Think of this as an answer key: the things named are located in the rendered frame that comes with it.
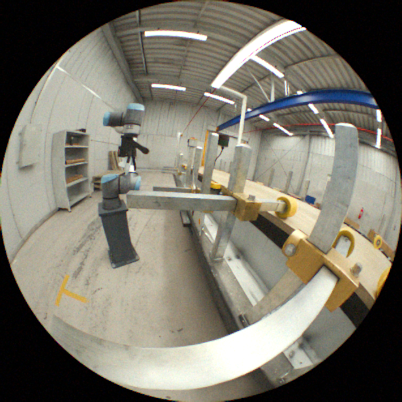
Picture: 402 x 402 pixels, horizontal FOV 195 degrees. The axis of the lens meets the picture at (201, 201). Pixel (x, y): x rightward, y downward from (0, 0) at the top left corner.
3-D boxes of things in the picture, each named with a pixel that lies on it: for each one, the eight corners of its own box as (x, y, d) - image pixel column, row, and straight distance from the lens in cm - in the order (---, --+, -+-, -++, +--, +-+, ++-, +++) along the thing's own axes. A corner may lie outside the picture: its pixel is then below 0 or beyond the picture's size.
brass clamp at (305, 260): (329, 316, 21) (357, 289, 18) (274, 256, 21) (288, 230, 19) (340, 293, 26) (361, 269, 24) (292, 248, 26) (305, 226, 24)
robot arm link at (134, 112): (143, 108, 78) (146, 102, 68) (140, 129, 74) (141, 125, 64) (128, 107, 78) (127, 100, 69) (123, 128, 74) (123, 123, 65)
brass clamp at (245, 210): (238, 222, 27) (245, 201, 25) (216, 200, 38) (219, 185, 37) (258, 220, 31) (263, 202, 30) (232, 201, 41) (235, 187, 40)
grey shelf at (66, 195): (57, 211, 320) (53, 133, 307) (79, 196, 378) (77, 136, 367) (70, 212, 288) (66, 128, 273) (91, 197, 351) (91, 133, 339)
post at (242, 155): (209, 274, 52) (243, 142, 32) (206, 267, 54) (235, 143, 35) (216, 273, 53) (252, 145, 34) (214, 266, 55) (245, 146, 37)
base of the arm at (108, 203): (102, 211, 107) (100, 200, 103) (101, 203, 124) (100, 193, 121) (123, 207, 108) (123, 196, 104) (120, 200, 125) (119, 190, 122)
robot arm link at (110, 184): (104, 192, 121) (102, 173, 117) (121, 192, 118) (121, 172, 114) (100, 198, 107) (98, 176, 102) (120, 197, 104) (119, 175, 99)
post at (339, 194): (239, 330, 42) (355, 121, 20) (235, 320, 42) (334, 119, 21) (249, 325, 43) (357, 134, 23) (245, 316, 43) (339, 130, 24)
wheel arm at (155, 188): (153, 192, 76) (153, 185, 75) (153, 190, 79) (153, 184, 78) (216, 196, 83) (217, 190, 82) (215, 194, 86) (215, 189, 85)
